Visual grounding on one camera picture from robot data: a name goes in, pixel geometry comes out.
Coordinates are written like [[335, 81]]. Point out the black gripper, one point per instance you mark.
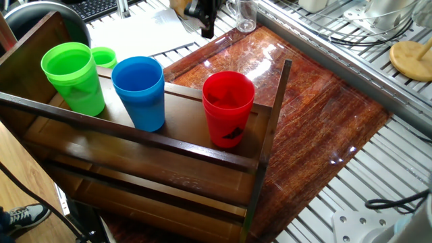
[[206, 8]]

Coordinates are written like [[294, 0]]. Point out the red plastic cup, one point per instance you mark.
[[226, 125]]

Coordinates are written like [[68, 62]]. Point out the dark wooden shelf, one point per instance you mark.
[[189, 121]]

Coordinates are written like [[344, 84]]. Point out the yellowish cardboard box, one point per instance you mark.
[[177, 6]]

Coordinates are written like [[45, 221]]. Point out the clear glass mug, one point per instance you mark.
[[246, 20]]

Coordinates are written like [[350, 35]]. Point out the white paper sheet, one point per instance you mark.
[[141, 33]]

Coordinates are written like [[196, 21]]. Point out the green cup at bottom edge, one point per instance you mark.
[[104, 57]]

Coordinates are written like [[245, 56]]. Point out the blue plastic cup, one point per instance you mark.
[[143, 108]]

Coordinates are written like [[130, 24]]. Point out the black keyboard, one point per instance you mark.
[[94, 8]]

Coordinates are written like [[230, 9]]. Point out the black chair with grey rim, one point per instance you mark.
[[76, 25]]

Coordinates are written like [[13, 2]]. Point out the green plastic cup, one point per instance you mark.
[[81, 94]]

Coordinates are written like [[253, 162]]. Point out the wood grain table mat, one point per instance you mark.
[[320, 118]]

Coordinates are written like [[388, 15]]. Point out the aluminium plate with cylinder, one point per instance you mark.
[[381, 10]]

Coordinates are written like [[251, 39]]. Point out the round wooden stand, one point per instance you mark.
[[405, 64]]

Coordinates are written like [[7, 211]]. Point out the grey sneaker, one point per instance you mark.
[[28, 216]]

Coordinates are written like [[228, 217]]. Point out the dark blue trouser leg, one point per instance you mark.
[[4, 226]]

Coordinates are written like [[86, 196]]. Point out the metal post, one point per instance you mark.
[[123, 8]]

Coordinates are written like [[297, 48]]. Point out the aluminium frame rail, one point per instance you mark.
[[337, 64]]

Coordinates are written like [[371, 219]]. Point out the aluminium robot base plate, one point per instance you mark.
[[354, 226]]

